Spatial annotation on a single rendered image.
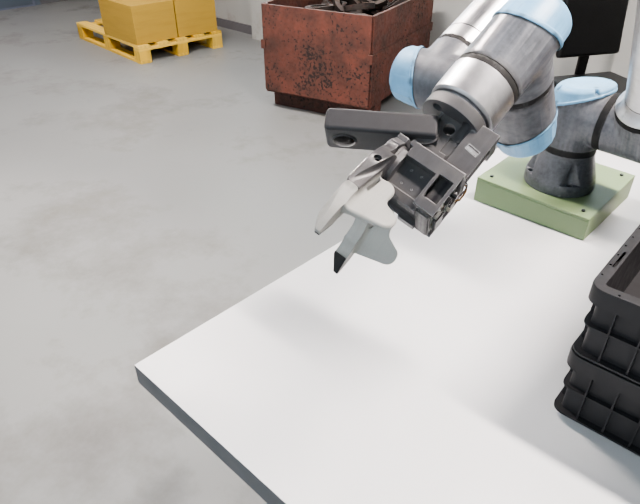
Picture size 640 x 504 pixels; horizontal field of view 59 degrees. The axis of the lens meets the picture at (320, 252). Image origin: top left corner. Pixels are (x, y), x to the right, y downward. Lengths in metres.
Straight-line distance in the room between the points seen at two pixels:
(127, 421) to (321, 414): 1.06
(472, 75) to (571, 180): 0.78
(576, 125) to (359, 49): 2.37
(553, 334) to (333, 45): 2.80
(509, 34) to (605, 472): 0.56
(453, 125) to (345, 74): 3.02
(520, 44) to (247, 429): 0.59
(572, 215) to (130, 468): 1.28
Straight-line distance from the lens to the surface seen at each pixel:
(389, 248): 0.62
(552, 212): 1.31
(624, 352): 0.81
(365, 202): 0.52
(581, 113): 1.28
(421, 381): 0.90
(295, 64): 3.77
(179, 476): 1.68
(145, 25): 5.18
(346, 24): 3.53
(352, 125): 0.59
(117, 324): 2.17
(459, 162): 0.58
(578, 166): 1.34
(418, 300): 1.05
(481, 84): 0.60
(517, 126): 0.71
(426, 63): 0.77
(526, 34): 0.64
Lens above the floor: 1.35
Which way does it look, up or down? 34 degrees down
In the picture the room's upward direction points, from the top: straight up
